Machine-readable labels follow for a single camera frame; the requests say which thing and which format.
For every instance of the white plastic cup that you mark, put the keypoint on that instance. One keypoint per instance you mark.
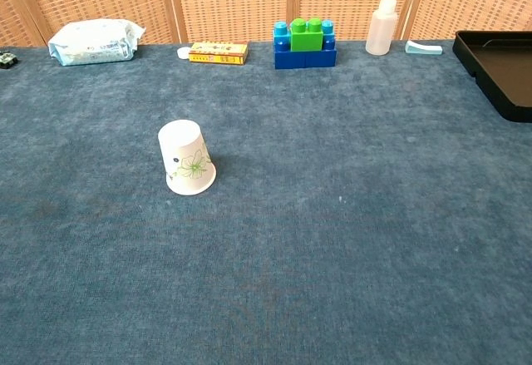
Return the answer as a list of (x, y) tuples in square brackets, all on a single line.
[(185, 157)]

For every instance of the blue table cloth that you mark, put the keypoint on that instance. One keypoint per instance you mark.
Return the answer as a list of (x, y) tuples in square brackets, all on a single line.
[(311, 215)]

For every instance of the blue green toy blocks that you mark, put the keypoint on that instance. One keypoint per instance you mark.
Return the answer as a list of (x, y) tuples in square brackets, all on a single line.
[(305, 60)]

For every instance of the yellow red cardboard box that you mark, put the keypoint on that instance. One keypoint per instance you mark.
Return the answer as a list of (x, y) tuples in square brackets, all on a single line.
[(218, 54)]

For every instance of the light blue toy brick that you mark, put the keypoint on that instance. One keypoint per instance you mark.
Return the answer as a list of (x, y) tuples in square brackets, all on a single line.
[(280, 34)]

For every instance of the green toy brick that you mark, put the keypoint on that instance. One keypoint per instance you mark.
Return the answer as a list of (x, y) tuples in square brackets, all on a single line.
[(306, 38)]

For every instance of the small white round cap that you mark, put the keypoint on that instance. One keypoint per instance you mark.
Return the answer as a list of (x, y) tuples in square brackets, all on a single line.
[(183, 53)]

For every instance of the woven wooden folding screen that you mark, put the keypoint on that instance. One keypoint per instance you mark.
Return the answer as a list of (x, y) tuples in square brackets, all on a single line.
[(232, 3)]

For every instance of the translucent plastic wash bottle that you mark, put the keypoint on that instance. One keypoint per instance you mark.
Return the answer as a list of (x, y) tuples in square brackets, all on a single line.
[(381, 32)]

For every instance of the light blue sticky note pad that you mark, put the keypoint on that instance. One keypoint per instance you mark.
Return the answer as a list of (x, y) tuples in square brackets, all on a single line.
[(424, 49)]

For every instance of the white blue wet wipes pack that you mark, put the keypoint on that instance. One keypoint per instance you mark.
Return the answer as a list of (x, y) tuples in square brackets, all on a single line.
[(93, 42)]

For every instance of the black plastic tray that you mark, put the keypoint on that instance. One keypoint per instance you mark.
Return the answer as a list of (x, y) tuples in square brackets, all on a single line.
[(498, 74)]

